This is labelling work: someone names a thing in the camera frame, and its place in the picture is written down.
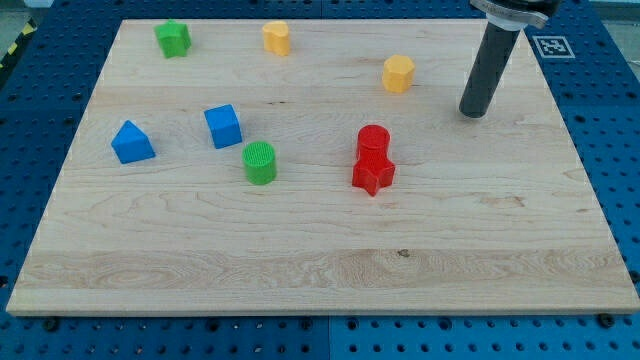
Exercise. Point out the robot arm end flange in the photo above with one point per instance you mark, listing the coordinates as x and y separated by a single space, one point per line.
514 15

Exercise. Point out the yellow hexagon block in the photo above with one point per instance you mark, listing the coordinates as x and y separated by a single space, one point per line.
398 73

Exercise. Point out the wooden board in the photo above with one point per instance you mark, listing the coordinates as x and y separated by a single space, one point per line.
487 216

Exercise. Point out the red star block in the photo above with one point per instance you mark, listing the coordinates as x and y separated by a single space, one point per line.
372 171

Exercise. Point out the green cylinder block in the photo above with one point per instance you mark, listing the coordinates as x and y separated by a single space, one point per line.
259 161

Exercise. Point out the red cylinder block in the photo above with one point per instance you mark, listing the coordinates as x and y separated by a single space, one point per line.
372 141

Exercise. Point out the blue cube block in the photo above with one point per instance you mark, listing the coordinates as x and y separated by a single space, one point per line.
224 126

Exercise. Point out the yellow heart block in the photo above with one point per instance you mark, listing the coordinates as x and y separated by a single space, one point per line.
276 37

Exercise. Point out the blue triangle block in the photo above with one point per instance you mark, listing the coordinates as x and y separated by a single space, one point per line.
131 144

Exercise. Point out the green star block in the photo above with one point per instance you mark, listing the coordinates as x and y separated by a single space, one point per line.
173 38

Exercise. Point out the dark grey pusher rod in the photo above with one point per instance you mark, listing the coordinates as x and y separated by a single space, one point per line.
490 62

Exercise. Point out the white fiducial marker tag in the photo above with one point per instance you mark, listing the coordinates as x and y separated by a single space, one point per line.
553 47

